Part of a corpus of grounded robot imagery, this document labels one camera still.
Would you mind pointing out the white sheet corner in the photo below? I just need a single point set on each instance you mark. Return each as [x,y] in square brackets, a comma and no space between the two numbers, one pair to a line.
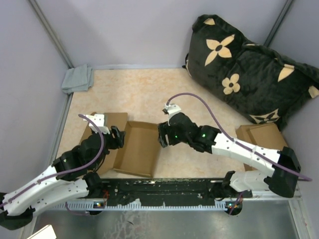
[47,232]

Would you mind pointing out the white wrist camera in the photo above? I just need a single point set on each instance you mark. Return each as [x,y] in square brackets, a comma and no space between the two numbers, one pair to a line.
[171,109]
[100,121]

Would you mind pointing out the small folded cardboard box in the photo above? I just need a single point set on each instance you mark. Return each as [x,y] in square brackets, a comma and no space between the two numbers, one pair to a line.
[267,135]

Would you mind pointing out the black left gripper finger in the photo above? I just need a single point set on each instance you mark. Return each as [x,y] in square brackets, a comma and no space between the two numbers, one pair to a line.
[118,134]
[116,144]

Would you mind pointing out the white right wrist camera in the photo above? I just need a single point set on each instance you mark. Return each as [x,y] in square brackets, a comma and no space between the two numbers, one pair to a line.
[171,109]

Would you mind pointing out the grey folded cloth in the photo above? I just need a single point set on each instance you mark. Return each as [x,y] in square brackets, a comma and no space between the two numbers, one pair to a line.
[78,79]

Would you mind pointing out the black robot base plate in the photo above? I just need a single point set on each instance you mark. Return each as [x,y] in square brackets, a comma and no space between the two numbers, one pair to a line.
[172,192]

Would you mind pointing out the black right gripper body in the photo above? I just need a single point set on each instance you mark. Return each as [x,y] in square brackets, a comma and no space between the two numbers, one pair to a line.
[175,138]

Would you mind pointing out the black floral plush pillow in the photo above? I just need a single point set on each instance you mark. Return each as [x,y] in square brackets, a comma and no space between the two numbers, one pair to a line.
[256,81]

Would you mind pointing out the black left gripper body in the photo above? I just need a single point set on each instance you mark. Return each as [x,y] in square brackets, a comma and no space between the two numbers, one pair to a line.
[109,136]

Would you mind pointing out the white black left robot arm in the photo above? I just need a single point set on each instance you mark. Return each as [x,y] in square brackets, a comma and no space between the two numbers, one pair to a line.
[72,176]

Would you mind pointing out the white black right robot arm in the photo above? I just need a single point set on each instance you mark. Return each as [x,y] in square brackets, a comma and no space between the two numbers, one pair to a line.
[274,170]

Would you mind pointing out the brown cardboard box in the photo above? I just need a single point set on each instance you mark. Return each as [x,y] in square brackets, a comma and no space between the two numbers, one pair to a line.
[141,149]

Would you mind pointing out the white perforated cable duct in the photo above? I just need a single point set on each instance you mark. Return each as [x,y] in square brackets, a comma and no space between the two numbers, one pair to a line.
[137,206]

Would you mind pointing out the large folded cardboard box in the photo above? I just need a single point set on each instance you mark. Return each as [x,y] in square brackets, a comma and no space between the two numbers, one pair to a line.
[242,134]

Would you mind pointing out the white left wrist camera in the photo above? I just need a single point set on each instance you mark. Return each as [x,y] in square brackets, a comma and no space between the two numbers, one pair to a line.
[100,121]

